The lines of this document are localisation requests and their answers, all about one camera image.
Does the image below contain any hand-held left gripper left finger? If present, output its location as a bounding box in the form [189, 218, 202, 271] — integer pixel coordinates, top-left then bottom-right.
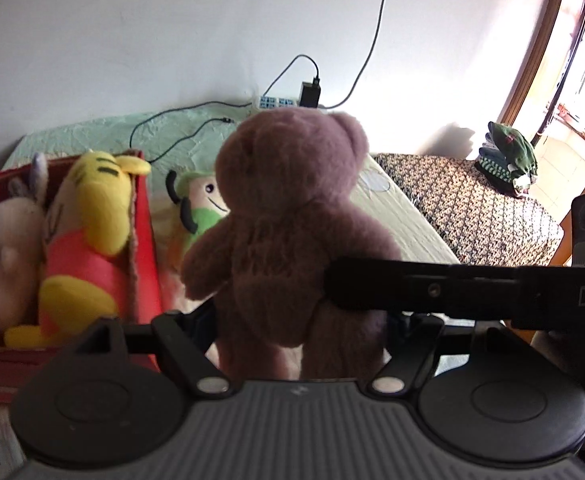
[70, 300, 236, 397]

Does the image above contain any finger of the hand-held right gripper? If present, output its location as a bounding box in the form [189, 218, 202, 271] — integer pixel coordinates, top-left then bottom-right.
[324, 256, 523, 322]

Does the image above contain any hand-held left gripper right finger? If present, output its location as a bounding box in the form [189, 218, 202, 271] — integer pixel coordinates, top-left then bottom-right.
[370, 312, 528, 396]

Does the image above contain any red cardboard box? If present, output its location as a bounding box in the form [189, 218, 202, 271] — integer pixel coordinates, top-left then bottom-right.
[0, 149, 163, 403]

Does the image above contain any green bean plush toy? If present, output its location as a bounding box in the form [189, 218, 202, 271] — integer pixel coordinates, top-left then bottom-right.
[165, 170, 232, 273]

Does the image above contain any mauve teddy bear plush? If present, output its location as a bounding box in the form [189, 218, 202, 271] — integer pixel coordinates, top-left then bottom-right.
[180, 107, 403, 381]

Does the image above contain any yellow tiger plush toy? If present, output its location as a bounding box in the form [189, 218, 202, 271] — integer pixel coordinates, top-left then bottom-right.
[3, 150, 152, 350]

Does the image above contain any white fluffy plush toy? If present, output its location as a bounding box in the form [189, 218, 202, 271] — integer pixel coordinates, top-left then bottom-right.
[0, 152, 53, 333]

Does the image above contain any green cartoon bed sheet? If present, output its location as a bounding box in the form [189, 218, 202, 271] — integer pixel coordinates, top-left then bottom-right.
[2, 100, 461, 391]

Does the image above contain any stack of folded clothes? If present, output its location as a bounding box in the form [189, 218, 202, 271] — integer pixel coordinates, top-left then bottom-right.
[475, 121, 539, 198]

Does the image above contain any black charger adapter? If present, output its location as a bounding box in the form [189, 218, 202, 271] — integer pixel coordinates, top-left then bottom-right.
[299, 79, 322, 109]

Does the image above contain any white power strip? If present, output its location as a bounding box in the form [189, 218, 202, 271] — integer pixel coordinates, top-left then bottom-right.
[250, 94, 328, 111]

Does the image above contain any black charger cable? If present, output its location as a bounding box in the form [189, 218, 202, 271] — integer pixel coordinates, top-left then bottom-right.
[130, 54, 321, 163]

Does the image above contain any wooden door frame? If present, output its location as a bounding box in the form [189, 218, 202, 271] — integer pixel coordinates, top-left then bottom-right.
[499, 0, 576, 133]

